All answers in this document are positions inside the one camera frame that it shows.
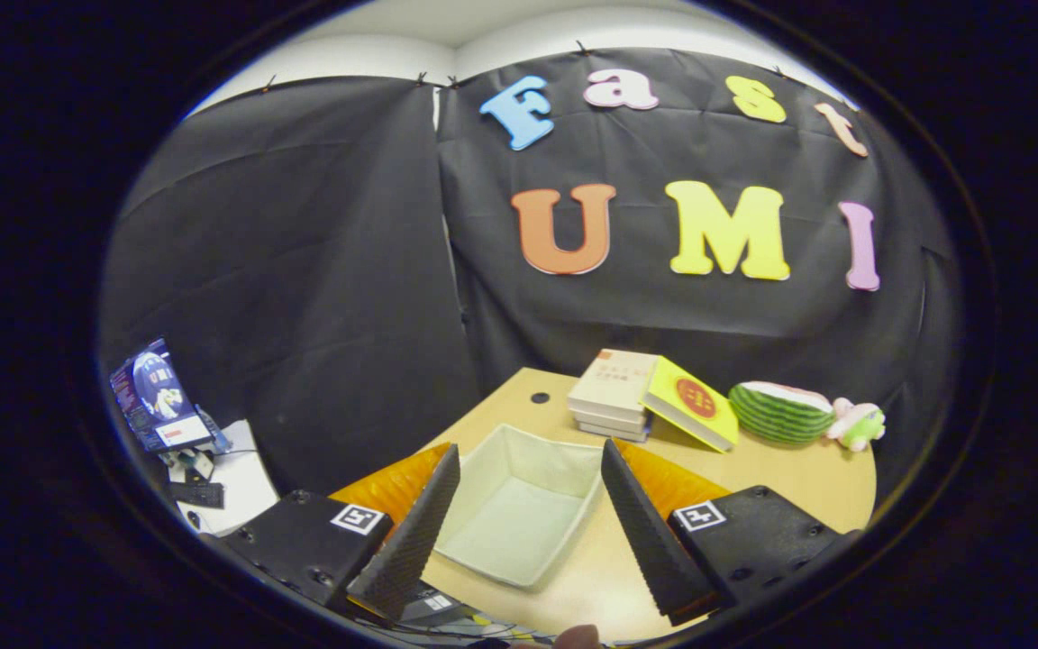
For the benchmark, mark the yellow book red emblem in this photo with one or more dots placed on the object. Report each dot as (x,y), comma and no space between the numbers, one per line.
(695,401)

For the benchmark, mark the beige paperback book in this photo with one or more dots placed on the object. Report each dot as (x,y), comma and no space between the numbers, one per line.
(614,383)

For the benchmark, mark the watermelon slice plush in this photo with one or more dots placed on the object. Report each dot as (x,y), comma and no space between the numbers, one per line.
(780,416)

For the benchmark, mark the white side table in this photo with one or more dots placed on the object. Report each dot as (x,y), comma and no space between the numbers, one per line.
(244,478)

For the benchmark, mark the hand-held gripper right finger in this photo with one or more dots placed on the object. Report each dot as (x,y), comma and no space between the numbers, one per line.
(645,527)

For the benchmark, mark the pink and green plush toy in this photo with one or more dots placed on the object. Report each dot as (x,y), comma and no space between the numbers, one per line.
(857,425)

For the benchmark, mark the clear plastic water bottle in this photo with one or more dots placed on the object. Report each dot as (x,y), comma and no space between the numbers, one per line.
(215,433)

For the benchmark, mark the blue-edged book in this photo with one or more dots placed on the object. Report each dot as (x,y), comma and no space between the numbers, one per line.
(614,434)

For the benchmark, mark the white fabric storage box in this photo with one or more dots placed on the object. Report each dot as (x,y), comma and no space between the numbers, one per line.
(519,523)

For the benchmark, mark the black device white label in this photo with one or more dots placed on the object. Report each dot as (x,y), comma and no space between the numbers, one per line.
(438,606)

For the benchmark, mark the white paperback book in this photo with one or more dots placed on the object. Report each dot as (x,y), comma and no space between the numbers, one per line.
(609,422)

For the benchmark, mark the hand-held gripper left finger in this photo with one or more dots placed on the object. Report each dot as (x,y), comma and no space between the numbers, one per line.
(415,532)

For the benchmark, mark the blue printed box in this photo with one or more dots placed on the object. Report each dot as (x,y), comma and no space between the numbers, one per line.
(159,392)

